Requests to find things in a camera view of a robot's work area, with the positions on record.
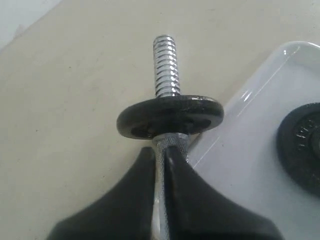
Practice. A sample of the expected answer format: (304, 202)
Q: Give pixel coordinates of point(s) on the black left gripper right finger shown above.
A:
(195, 211)

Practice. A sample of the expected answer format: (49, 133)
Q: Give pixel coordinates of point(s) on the black weight plate end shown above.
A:
(186, 114)

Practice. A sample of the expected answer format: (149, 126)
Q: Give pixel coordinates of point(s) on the black weight plate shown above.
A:
(298, 146)

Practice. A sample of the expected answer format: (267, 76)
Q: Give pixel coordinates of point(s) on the white rectangular plastic tray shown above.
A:
(239, 157)

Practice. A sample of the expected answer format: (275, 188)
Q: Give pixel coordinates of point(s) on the chrome threaded dumbbell bar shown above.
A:
(167, 84)

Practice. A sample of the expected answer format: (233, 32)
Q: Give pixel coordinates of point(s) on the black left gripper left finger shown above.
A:
(123, 213)

